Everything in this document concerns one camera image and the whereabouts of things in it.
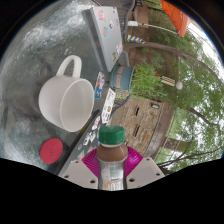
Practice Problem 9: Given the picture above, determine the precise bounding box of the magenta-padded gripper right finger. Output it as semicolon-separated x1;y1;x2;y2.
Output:
124;146;166;190

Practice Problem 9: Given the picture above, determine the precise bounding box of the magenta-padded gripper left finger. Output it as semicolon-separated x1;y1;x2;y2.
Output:
61;148;101;190

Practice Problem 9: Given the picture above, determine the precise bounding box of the green-capped brown drink bottle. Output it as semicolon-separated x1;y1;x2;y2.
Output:
95;125;129;191

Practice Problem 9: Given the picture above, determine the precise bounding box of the flat round red coaster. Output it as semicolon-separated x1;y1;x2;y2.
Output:
39;137;64;165

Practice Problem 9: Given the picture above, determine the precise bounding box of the white sticker sheet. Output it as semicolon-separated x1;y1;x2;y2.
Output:
100;87;117;124

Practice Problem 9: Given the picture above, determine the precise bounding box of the white ceramic mug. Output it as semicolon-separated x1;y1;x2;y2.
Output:
38;55;95;133

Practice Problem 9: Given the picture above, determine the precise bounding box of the grey mesh chair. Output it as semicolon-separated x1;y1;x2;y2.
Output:
117;0;137;33
114;88;132;108

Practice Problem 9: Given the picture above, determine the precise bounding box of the colourful small sticker card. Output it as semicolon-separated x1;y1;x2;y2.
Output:
94;71;106;99

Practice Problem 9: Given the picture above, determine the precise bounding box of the green plant in teal pot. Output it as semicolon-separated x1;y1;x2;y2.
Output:
109;58;168;101

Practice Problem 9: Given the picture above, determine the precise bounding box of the blue yellow striped cone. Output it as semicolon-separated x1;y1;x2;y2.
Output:
126;34;146;45

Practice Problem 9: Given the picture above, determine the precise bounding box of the grey laptop with stickers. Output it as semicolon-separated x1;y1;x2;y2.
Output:
82;5;124;73

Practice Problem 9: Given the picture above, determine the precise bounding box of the orange patio umbrella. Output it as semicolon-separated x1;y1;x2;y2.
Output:
126;0;194;38

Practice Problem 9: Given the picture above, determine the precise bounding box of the wooden bench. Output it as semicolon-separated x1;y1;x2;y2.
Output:
133;3;149;25

